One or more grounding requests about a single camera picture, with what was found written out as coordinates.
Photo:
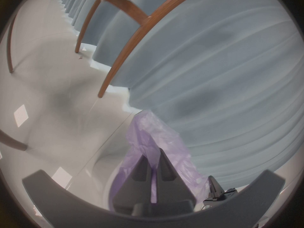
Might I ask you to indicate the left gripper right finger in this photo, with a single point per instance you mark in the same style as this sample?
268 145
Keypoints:
171 189

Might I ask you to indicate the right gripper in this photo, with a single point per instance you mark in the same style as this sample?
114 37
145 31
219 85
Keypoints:
229 192

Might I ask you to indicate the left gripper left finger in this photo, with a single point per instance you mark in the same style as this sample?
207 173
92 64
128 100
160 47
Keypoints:
135 189

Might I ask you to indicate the purple plastic bag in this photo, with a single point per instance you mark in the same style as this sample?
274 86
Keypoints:
152 132

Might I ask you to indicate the white trash bin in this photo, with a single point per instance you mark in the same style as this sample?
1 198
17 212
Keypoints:
106 172

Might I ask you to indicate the pale blue curtain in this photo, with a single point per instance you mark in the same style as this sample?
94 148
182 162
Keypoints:
213 79

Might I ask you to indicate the white wooden chair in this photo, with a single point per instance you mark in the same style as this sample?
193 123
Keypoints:
154 15

